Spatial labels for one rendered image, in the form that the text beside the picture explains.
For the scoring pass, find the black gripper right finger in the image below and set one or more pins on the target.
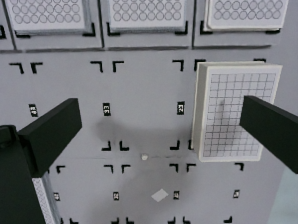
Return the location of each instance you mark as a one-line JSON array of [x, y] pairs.
[[273, 127]]

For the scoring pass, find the grey deck plate with bay cut-outs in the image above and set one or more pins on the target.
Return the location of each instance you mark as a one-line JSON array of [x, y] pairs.
[[261, 178]]

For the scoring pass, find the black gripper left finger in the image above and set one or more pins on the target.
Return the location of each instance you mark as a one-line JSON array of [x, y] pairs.
[[28, 154]]

